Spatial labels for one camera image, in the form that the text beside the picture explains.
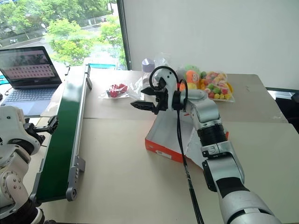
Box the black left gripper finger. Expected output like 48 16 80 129
34 115 59 134

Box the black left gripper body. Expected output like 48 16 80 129
23 122 46 147

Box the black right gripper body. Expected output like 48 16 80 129
151 78 170 115

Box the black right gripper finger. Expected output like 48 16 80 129
130 100 155 112
141 86 156 96

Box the green conveyor belt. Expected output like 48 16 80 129
29 64 93 203

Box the orange cardboard box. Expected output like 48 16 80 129
144 111 231 164

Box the bottle with purple cap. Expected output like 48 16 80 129
142 58 156 83

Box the bag of red pieces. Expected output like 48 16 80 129
98 82 131 100

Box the clear plastic bag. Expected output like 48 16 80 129
153 52 179 70

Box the orange green plush toy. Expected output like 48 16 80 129
177 64 202 91

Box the bag of colourful toy fruits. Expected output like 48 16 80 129
199 70 235 103

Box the blue grey laptop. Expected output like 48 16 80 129
0 46 63 117

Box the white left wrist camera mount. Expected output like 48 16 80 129
0 106 25 131

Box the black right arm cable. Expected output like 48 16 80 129
149 66 205 224

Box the black window frame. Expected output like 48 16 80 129
116 0 134 70

